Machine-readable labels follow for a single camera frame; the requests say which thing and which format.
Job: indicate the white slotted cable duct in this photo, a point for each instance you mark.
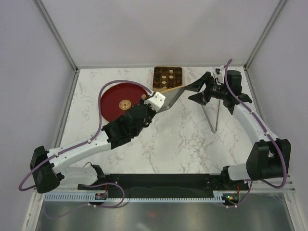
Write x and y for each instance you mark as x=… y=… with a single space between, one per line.
x=214 y=197

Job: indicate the silver tin lid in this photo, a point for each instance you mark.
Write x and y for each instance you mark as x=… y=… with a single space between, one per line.
x=171 y=96

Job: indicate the gold chocolate tin box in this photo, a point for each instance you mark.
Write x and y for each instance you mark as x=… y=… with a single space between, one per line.
x=160 y=71

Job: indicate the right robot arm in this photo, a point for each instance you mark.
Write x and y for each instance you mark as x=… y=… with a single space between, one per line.
x=270 y=155

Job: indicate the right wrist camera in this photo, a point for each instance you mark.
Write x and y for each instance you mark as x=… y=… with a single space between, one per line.
x=218 y=75

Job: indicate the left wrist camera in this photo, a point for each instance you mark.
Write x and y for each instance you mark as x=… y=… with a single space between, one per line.
x=156 y=101

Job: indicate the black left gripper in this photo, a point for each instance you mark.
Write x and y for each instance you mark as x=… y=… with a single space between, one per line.
x=153 y=112

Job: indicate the red round tray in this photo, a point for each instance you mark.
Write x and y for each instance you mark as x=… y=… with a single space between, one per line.
x=119 y=98

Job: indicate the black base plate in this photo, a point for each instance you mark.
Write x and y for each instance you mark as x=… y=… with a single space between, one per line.
x=167 y=184

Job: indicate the silver metal tongs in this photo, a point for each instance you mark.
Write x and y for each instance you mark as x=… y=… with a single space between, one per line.
x=211 y=112

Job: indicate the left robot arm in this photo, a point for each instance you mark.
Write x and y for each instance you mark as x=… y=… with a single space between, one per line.
x=47 y=165

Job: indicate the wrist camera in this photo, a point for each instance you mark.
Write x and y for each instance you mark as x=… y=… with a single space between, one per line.
x=218 y=75
x=156 y=101

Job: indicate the aluminium frame rail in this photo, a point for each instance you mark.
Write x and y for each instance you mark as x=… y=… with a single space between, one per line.
x=261 y=187

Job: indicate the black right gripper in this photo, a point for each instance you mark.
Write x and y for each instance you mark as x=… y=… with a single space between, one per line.
x=202 y=98

